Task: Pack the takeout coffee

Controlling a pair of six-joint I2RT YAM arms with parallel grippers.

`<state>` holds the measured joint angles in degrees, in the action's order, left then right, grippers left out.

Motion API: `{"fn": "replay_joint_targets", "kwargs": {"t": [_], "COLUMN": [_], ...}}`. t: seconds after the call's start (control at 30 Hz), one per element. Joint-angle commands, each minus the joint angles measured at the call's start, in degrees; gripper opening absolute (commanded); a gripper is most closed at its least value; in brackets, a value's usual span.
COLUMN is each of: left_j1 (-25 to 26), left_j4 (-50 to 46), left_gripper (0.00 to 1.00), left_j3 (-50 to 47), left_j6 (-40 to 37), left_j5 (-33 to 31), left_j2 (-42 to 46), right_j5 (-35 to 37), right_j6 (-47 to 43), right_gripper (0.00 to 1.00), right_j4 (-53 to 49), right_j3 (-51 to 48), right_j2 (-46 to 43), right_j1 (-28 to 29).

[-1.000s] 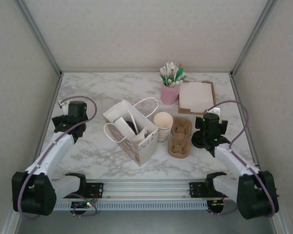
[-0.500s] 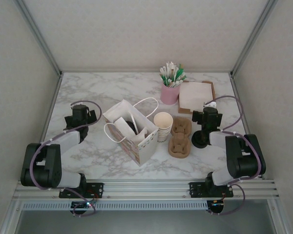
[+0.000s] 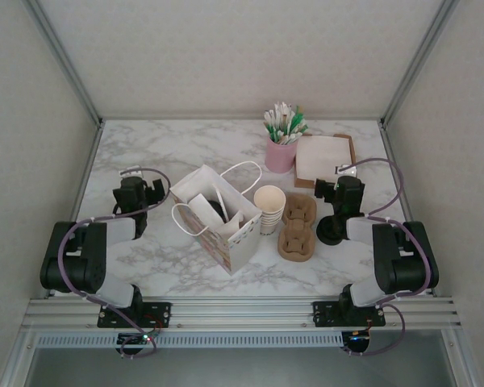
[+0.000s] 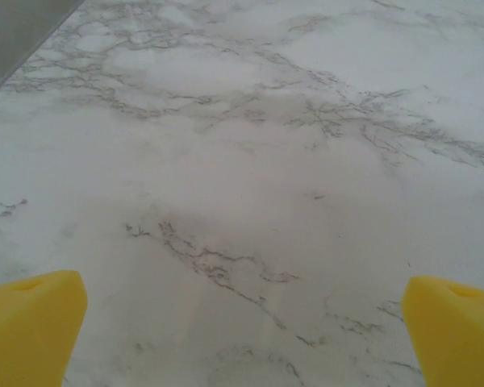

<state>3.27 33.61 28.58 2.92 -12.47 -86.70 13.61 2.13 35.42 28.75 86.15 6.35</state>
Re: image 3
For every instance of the brown cardboard napkin tray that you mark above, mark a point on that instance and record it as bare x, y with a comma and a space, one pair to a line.
353, 149

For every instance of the stack of pulp cup carriers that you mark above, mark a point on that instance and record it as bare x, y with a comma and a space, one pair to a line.
294, 246

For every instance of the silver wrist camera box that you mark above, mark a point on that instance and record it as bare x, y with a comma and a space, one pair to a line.
130, 171
347, 170

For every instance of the black plastic cup lid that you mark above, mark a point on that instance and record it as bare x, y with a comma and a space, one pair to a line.
217, 207

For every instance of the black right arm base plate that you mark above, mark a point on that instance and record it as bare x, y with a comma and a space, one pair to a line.
326, 314

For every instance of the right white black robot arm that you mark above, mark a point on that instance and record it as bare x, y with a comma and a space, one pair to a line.
403, 258

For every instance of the stack of paper cups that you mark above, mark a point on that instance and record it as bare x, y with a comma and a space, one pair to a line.
269, 199

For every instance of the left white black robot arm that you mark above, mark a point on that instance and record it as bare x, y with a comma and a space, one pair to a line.
80, 258

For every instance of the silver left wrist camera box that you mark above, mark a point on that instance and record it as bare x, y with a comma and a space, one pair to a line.
130, 171

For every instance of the brown wooden stirrer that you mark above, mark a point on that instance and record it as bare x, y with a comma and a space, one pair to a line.
299, 109

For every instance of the aluminium front rail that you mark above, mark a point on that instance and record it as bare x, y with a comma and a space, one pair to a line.
246, 312

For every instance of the stack of black cup lids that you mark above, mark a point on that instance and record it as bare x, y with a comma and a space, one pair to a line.
326, 235

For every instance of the white paper napkin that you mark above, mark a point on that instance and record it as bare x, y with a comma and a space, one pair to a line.
201, 207

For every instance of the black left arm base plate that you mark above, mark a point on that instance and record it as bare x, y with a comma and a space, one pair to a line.
161, 312

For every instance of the animal print paper gift bag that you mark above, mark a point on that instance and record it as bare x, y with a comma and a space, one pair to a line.
242, 250

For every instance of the aluminium table side rail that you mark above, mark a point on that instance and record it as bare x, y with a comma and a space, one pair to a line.
389, 141
77, 201

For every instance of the aluminium frame post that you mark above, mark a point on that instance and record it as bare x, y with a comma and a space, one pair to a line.
418, 60
66, 60

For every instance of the stack of white napkins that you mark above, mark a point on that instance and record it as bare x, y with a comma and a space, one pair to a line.
318, 155

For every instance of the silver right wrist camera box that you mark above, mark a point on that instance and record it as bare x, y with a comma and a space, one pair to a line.
347, 170

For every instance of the small circuit board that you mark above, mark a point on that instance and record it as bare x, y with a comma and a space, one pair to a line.
357, 340
131, 339

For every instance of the pink cylindrical holder cup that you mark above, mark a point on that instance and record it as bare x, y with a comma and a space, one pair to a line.
280, 157

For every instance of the white paper stick packet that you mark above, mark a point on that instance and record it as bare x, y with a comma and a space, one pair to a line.
280, 111
220, 201
271, 119

